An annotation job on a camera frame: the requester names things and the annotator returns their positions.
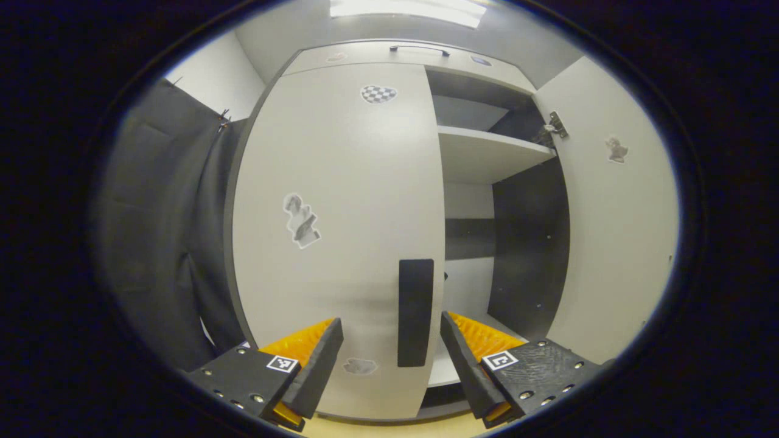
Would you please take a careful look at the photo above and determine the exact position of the black door handle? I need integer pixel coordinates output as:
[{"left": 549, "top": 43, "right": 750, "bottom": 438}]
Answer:
[{"left": 397, "top": 259, "right": 435, "bottom": 368}]

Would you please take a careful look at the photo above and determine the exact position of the metal door hinge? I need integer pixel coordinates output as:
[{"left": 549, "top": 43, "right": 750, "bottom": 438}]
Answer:
[{"left": 543, "top": 111, "right": 570, "bottom": 141}]

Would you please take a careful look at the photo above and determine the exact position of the metal drawer handle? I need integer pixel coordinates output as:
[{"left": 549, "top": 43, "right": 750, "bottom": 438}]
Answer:
[{"left": 389, "top": 44, "right": 451, "bottom": 58}]

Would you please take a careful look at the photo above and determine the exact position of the grey cabinet drawer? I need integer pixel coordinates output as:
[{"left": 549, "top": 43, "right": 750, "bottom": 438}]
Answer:
[{"left": 283, "top": 41, "right": 537, "bottom": 95}]

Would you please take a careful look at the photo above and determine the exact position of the grey double-door shoe cabinet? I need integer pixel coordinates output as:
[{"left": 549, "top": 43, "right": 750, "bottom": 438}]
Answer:
[{"left": 222, "top": 40, "right": 573, "bottom": 423}]

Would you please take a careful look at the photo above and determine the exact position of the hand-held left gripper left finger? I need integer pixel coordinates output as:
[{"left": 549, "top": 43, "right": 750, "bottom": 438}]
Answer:
[{"left": 183, "top": 316, "right": 344, "bottom": 433}]

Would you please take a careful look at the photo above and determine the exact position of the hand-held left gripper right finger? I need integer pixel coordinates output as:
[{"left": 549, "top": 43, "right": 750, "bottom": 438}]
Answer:
[{"left": 439, "top": 310, "right": 615, "bottom": 429}]

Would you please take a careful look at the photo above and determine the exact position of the grey shoe cabinet door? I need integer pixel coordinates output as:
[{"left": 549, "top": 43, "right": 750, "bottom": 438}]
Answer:
[
  {"left": 534, "top": 56, "right": 679, "bottom": 366},
  {"left": 231, "top": 63, "right": 446, "bottom": 420}
]

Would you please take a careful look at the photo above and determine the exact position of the large ceiling light panel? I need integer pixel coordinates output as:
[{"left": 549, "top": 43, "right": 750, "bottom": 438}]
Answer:
[{"left": 329, "top": 0, "right": 489, "bottom": 29}]

